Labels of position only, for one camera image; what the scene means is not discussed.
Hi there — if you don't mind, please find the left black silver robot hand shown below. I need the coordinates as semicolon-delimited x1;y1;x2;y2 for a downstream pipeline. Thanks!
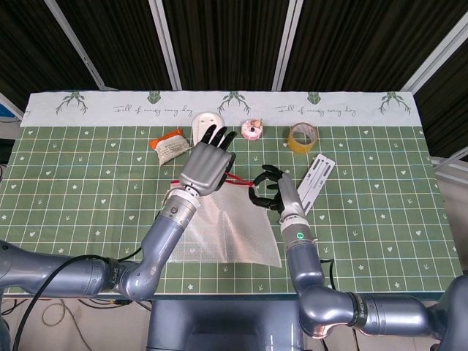
178;124;238;196

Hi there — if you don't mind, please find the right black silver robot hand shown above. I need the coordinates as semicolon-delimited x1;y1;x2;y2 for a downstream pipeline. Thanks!
248;164;305;220

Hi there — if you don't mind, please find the clear mesh zipper pouch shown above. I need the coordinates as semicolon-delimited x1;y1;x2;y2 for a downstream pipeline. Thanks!
162;173;282;268

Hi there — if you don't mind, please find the green checkered tablecloth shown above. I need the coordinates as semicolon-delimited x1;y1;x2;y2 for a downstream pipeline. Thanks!
7;89;454;297

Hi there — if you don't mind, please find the white folding laptop stand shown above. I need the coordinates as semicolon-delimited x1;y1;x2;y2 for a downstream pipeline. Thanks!
296;153;336;216

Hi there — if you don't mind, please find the white oval dish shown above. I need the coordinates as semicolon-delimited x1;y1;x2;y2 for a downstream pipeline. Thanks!
191;111;224;146

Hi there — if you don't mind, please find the yellow tape roll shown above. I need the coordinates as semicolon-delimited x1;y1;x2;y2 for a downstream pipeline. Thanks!
287;122;320;155

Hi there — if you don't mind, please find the pink toy cake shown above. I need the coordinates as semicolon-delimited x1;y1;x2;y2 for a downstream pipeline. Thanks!
240;118;264;141

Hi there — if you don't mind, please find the grey robot torso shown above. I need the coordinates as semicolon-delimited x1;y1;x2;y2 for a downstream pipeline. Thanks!
146;299;304;351

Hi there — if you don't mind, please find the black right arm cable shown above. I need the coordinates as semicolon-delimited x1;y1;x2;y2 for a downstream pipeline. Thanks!
320;257;336;290

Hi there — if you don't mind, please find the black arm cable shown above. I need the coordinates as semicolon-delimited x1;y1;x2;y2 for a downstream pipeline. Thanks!
320;257;336;290
12;246;147;351

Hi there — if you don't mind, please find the aluminium partition post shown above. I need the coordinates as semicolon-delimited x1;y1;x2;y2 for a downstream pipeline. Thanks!
400;10;468;92
272;0;303;91
148;0;183;91
43;0;110;91

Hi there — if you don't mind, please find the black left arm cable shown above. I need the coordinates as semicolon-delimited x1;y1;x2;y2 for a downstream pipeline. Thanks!
12;246;147;351

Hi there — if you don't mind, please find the grey floor cable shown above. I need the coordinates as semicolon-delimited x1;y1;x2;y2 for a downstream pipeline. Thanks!
40;298;91;332

